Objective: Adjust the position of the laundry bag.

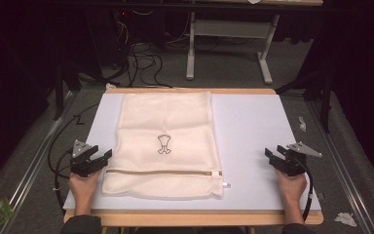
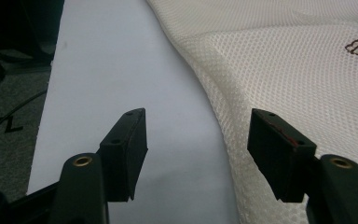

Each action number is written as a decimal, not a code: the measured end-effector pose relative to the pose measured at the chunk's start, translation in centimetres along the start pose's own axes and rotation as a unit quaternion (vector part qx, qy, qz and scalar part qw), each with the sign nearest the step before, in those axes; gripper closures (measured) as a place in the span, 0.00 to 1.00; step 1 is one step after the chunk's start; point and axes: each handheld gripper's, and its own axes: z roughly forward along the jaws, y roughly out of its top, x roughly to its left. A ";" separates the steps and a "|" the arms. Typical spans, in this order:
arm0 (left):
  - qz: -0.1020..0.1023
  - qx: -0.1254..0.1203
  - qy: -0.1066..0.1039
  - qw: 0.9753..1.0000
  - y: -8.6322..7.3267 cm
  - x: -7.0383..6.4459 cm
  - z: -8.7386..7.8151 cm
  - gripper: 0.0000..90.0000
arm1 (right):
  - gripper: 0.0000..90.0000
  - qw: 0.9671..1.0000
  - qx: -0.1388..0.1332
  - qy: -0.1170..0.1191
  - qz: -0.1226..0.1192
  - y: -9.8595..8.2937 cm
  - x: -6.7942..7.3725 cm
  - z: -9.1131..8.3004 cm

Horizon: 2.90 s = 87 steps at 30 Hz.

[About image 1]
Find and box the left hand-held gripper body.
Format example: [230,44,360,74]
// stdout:
[70,139,104,178]

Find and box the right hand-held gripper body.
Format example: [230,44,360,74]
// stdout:
[274,141,323,177]

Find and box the cream mesh laundry bag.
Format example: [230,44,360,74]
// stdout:
[101,91,225,200]

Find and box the person's left hand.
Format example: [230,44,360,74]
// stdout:
[68,168,103,211]

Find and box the person's right hand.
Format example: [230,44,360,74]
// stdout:
[275,168,308,209]

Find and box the white table mat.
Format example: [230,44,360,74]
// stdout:
[62,92,322,212]

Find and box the small white paper scrap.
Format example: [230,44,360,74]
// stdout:
[298,115,308,133]

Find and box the black metal stand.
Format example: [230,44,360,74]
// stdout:
[52,61,82,122]
[275,69,334,135]

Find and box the crumpled white paper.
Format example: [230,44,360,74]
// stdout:
[333,212,358,228]

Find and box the left hand-held gripper cable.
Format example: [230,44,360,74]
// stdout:
[53,148,76,216]

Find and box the hand-held gripper cable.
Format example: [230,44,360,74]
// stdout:
[291,157,315,222]
[53,148,76,216]

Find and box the right hand-held gripper cable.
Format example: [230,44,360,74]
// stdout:
[291,157,315,222]

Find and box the black floor cable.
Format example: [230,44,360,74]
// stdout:
[47,102,100,180]

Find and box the metal floor rail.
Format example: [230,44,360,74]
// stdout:
[0,91,76,234]
[306,97,374,234]

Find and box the tangle of black cables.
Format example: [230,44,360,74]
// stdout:
[101,9,193,89]

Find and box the white metal desk frame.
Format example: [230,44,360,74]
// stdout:
[185,12,281,86]

